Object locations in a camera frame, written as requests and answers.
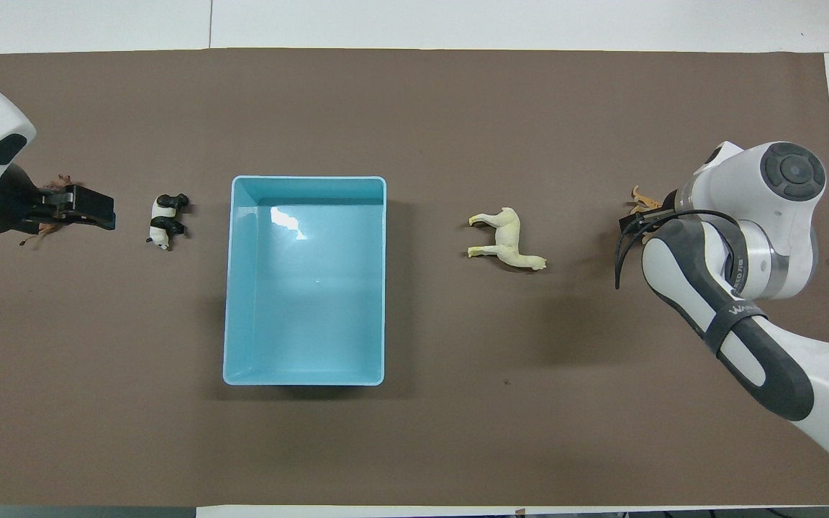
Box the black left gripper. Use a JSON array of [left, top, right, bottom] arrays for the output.
[[0, 164, 117, 236]]

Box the orange tiger toy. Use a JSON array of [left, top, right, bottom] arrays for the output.
[[630, 185, 666, 245]]

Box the brown lion toy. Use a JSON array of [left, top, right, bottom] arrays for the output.
[[19, 173, 78, 247]]

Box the black white panda toy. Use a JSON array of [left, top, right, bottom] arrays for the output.
[[145, 193, 191, 252]]

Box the cream horse toy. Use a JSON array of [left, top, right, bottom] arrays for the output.
[[467, 206, 548, 272]]

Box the light blue plastic storage box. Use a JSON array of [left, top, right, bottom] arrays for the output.
[[222, 175, 388, 387]]

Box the brown table mat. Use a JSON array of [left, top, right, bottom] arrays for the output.
[[0, 48, 829, 508]]

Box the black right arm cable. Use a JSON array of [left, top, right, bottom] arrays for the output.
[[614, 208, 743, 291]]

